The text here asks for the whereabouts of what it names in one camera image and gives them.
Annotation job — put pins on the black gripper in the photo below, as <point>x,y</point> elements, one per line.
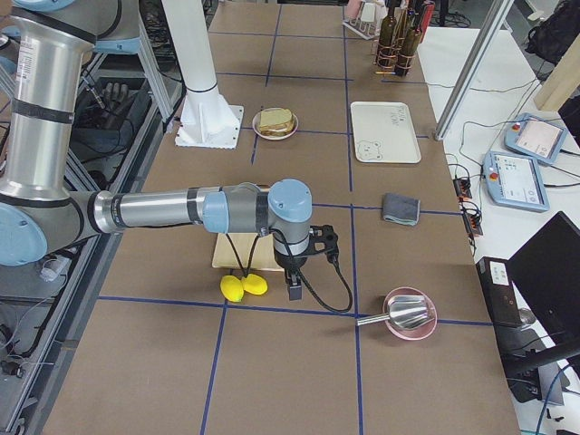
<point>290,262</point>

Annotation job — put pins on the bread slice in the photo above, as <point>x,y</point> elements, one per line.
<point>277,132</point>
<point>274,118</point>

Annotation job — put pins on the cream bear tray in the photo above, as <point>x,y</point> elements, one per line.
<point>383,132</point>

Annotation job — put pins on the bamboo cutting board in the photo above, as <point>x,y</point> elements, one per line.
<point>239,209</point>

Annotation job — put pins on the yellow lemon far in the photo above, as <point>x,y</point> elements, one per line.
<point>254,284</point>

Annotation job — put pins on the yellow lemon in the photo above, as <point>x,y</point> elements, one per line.
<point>232,288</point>
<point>254,284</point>

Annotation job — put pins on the yellow lemon near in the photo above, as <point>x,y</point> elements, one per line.
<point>232,288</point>

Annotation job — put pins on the metal scoop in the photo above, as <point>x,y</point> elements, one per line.
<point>404,312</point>

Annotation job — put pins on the grey folded cloth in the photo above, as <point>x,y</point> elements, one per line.
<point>401,209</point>

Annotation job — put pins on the white round plate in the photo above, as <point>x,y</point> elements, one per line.
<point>255,121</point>

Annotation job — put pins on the orange black connector box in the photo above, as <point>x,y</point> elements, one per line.
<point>462,188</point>

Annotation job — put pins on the black computer box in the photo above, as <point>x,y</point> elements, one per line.
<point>498,291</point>

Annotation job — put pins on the teach pendant near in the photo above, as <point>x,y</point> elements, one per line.
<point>515,181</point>

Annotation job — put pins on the teach pendant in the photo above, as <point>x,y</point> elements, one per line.
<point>515,181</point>
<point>535,137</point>

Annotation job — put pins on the black monitor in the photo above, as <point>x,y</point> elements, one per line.
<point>545,271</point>

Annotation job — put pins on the brown wine bottle left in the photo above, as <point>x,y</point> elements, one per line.
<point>386,35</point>

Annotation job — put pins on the brown wine bottle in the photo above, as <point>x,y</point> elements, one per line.
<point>386,35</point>
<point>409,46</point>

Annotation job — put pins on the brown wine bottle right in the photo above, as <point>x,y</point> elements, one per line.
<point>409,46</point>

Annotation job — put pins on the teach pendant far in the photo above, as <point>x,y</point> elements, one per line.
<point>535,137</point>

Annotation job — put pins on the black backpack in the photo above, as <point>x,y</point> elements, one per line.
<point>551,39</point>

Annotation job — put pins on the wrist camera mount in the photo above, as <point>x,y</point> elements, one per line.
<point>323,240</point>

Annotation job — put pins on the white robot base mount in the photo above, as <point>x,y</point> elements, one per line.
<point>206,120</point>

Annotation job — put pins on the copper wire bottle rack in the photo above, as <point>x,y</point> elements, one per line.
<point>396,46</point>

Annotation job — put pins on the white wire rack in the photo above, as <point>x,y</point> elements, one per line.
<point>363,24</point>

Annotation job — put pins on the aluminium frame post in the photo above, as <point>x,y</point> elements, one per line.
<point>490,27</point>

